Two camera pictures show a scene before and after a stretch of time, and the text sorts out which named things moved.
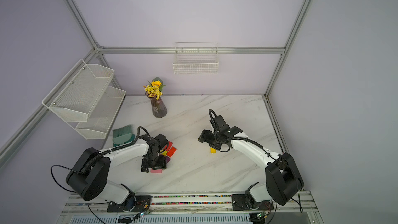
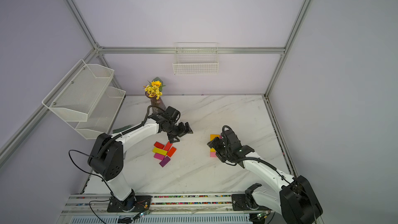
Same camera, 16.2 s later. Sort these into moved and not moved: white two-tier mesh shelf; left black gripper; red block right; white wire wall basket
Moved: left black gripper
Not moved: white two-tier mesh shelf; white wire wall basket; red block right
